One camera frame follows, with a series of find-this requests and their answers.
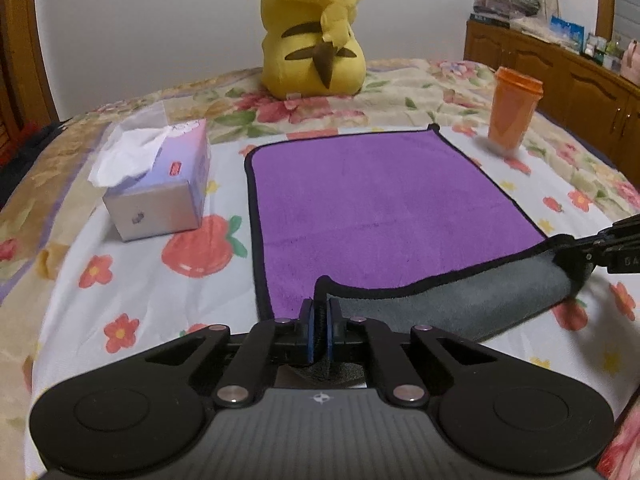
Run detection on small bottles on sideboard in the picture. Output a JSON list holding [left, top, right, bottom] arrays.
[[582, 35, 640, 86]]

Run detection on orange plastic cup with lid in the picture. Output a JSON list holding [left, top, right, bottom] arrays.
[[488, 66, 544, 153]]

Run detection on yellow Pikachu plush toy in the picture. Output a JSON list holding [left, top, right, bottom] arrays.
[[260, 0, 367, 100]]

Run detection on stack of folded clothes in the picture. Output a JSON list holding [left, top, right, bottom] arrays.
[[470, 0, 540, 27]]

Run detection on brown wooden sideboard cabinet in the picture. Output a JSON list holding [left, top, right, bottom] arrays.
[[464, 20, 639, 185]]

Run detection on purple white tissue box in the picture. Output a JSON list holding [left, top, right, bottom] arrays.
[[89, 117, 210, 242]]

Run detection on blue picture box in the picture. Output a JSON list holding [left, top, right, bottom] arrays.
[[549, 15, 585, 53]]

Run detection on floral bed sheet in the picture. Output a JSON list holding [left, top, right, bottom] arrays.
[[1, 60, 639, 479]]

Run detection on purple grey microfibre towel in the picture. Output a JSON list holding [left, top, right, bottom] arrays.
[[244, 127, 589, 340]]

